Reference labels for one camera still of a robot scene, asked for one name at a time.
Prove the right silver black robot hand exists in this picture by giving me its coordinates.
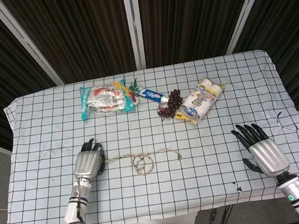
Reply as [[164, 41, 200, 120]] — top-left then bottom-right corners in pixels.
[[229, 116, 292, 183]]

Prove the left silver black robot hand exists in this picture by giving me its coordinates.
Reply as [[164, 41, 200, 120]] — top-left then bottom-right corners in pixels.
[[68, 136, 111, 184]]

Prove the beige braided rope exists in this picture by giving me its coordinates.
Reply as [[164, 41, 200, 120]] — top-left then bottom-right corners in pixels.
[[99, 144, 185, 183]]

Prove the teal silver snack bag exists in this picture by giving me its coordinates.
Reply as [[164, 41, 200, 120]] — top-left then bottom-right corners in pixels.
[[75, 77, 137, 122]]

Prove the white black grid tablecloth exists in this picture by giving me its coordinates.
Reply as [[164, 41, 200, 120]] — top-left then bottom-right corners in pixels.
[[0, 42, 299, 224]]

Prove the white cups yellow package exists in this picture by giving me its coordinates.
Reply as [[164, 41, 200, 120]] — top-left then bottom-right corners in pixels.
[[168, 75, 231, 129]]

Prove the green yellow small packet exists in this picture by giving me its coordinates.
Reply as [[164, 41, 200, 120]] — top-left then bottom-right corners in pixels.
[[111, 76, 143, 109]]

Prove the blue white toothpaste tube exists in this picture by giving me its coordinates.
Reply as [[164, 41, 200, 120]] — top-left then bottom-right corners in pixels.
[[135, 82, 172, 108]]

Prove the dark red grape bunch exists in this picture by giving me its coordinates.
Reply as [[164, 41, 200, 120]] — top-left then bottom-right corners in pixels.
[[153, 87, 186, 122]]

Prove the white metal frame post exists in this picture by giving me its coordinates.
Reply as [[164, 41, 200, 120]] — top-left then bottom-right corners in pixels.
[[216, 0, 294, 55], [122, 0, 152, 71], [0, 0, 65, 96]]

